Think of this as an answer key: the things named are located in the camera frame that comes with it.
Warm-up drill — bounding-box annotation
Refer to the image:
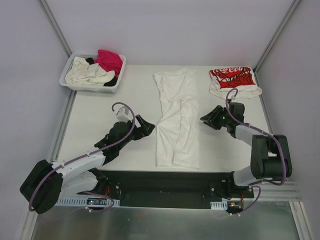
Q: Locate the plain white t-shirt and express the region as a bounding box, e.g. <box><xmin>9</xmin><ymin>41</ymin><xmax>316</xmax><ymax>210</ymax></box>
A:
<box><xmin>153</xmin><ymin>68</ymin><xmax>200</xmax><ymax>169</ymax></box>

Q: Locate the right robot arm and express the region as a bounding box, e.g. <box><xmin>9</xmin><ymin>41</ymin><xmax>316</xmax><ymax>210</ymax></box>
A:
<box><xmin>200</xmin><ymin>100</ymin><xmax>292</xmax><ymax>198</ymax></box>

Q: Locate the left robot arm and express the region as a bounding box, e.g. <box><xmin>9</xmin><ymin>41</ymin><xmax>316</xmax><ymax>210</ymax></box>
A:
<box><xmin>19</xmin><ymin>115</ymin><xmax>156</xmax><ymax>214</ymax></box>

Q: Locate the white plastic laundry basket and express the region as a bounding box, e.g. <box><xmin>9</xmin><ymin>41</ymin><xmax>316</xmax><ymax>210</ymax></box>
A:
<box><xmin>59</xmin><ymin>52</ymin><xmax>127</xmax><ymax>94</ymax></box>

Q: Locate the folded Coca-Cola print t-shirt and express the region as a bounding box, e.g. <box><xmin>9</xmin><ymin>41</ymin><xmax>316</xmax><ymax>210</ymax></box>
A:
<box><xmin>209</xmin><ymin>66</ymin><xmax>262</xmax><ymax>99</ymax></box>

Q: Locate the black garment in basket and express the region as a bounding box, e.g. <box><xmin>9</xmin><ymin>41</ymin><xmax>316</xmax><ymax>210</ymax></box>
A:
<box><xmin>85</xmin><ymin>57</ymin><xmax>118</xmax><ymax>87</ymax></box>

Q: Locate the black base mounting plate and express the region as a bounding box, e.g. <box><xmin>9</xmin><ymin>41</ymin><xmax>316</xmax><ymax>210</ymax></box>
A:
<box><xmin>92</xmin><ymin>170</ymin><xmax>254</xmax><ymax>209</ymax></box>

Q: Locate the pink garment in basket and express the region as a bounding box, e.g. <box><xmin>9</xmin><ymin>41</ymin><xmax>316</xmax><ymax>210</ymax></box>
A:
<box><xmin>94</xmin><ymin>49</ymin><xmax>123</xmax><ymax>76</ymax></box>

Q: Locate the cream shirt in basket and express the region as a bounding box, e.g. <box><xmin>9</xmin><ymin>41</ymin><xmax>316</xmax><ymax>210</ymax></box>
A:
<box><xmin>64</xmin><ymin>56</ymin><xmax>115</xmax><ymax>87</ymax></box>

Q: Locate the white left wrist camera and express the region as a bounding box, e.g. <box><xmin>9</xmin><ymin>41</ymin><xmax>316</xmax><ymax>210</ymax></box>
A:
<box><xmin>116</xmin><ymin>106</ymin><xmax>131</xmax><ymax>123</ymax></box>

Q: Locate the aluminium frame post right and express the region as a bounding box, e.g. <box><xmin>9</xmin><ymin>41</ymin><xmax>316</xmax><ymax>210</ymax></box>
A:
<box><xmin>252</xmin><ymin>0</ymin><xmax>303</xmax><ymax>73</ymax></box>

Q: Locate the aluminium frame post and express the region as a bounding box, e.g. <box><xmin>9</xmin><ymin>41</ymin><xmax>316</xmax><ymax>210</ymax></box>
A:
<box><xmin>252</xmin><ymin>0</ymin><xmax>303</xmax><ymax>73</ymax></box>
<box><xmin>37</xmin><ymin>0</ymin><xmax>72</xmax><ymax>57</ymax></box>

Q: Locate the right white cable duct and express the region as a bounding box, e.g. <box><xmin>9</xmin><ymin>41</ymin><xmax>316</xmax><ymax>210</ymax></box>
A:
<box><xmin>210</xmin><ymin>201</ymin><xmax>228</xmax><ymax>211</ymax></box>

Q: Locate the white cable duct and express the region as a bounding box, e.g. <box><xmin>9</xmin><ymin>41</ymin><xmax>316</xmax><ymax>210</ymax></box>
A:
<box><xmin>55</xmin><ymin>196</ymin><xmax>120</xmax><ymax>208</ymax></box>
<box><xmin>210</xmin><ymin>201</ymin><xmax>228</xmax><ymax>211</ymax></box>

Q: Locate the left white cable duct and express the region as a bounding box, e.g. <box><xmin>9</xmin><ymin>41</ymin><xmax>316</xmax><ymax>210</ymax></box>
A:
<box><xmin>55</xmin><ymin>196</ymin><xmax>120</xmax><ymax>208</ymax></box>

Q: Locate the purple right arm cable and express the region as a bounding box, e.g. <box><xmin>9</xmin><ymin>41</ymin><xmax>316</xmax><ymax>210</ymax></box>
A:
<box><xmin>225</xmin><ymin>87</ymin><xmax>289</xmax><ymax>221</ymax></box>

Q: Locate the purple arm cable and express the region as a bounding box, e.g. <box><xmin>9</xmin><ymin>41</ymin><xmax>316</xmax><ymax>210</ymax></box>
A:
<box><xmin>225</xmin><ymin>87</ymin><xmax>289</xmax><ymax>221</ymax></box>
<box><xmin>27</xmin><ymin>101</ymin><xmax>136</xmax><ymax>213</ymax></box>

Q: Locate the aluminium extrusion rail right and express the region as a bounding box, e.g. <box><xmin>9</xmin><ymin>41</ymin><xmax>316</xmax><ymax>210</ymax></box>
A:
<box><xmin>258</xmin><ymin>181</ymin><xmax>302</xmax><ymax>202</ymax></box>

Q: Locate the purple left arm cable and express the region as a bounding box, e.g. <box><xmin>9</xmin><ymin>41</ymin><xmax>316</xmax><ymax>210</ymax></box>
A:
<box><xmin>27</xmin><ymin>101</ymin><xmax>136</xmax><ymax>213</ymax></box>

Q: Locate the aluminium frame post left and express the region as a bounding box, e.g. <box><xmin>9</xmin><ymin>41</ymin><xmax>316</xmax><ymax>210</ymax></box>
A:
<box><xmin>37</xmin><ymin>0</ymin><xmax>72</xmax><ymax>57</ymax></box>

